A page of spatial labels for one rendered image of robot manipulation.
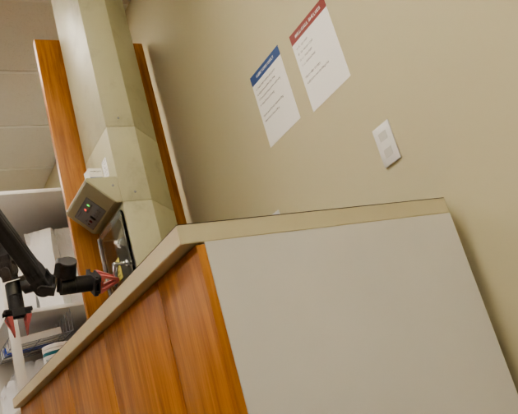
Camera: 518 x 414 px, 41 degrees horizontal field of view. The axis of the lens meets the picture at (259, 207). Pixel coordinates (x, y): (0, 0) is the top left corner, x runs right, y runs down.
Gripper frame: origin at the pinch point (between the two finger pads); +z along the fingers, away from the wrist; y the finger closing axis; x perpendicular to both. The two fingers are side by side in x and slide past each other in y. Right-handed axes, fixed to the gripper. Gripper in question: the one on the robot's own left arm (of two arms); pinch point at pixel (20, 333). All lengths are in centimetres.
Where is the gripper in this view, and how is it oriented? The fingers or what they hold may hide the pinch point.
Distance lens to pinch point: 273.4
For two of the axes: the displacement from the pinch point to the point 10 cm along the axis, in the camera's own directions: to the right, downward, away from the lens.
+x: -4.3, 4.0, 8.1
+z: 2.7, 9.1, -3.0
